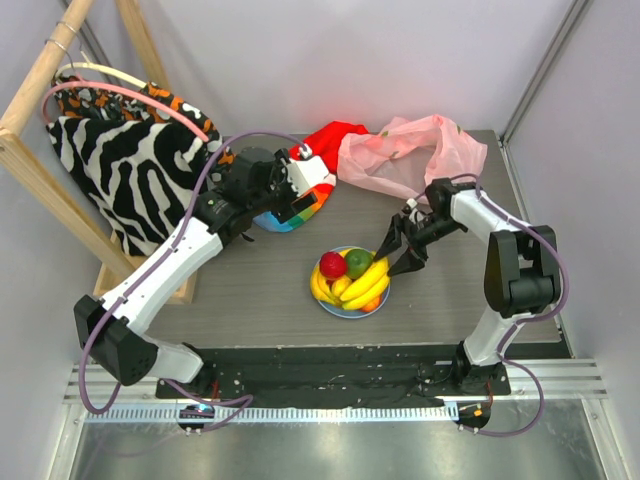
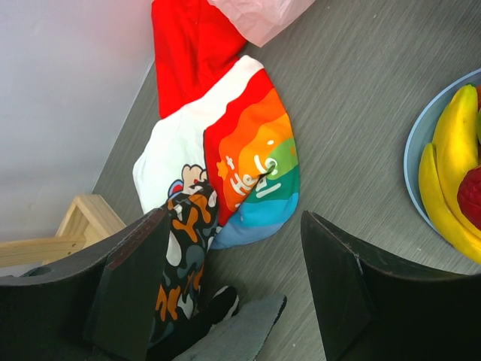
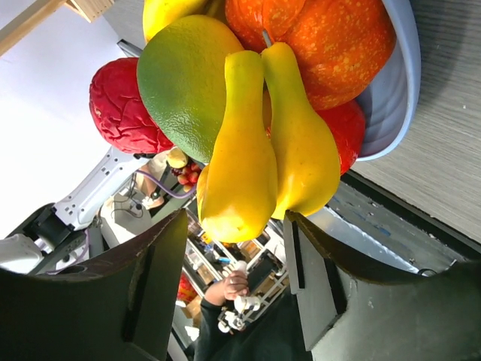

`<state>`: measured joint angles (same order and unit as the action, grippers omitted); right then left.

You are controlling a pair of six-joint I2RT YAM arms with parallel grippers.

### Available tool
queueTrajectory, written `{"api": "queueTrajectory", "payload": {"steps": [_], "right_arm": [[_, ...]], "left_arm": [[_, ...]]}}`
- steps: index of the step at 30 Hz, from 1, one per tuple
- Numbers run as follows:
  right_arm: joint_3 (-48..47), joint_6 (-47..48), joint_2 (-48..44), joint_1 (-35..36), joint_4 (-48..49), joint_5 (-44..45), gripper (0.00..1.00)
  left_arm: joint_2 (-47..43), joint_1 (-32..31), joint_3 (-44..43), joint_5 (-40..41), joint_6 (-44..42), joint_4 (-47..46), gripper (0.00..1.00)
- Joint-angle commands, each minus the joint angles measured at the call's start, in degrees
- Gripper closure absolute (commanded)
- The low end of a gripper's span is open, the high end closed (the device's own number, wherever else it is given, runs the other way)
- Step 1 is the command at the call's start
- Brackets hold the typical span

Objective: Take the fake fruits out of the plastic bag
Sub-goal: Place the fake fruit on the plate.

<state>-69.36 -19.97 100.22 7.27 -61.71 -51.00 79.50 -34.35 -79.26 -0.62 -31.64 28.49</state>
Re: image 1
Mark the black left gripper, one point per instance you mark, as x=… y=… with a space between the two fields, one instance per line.
x=293 y=202

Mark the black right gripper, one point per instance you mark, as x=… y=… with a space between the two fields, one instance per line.
x=409 y=238

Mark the green fake apple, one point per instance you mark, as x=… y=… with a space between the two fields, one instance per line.
x=358 y=262

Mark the red fake strawberry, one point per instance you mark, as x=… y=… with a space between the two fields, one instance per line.
x=332 y=265

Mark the yellow fake banana bunch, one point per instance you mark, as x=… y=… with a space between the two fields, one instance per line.
x=328 y=291

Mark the pink plastic bag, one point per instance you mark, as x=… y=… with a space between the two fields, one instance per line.
x=406 y=156

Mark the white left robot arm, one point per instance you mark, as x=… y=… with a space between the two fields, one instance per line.
x=112 y=330

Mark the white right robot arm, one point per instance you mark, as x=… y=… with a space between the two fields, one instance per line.
x=522 y=275

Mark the colourful rainbow pouch bag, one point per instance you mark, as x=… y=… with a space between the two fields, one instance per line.
x=295 y=211

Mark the red cloth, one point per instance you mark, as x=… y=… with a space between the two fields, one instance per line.
x=326 y=141

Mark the zebra pattern cloth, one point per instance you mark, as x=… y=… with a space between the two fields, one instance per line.
x=140 y=175

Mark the orange black patterned cloth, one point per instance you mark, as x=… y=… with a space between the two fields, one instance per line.
x=103 y=104

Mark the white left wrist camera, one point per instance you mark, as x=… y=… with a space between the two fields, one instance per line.
x=307 y=172

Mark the aluminium rail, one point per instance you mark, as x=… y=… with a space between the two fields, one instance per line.
x=535 y=380

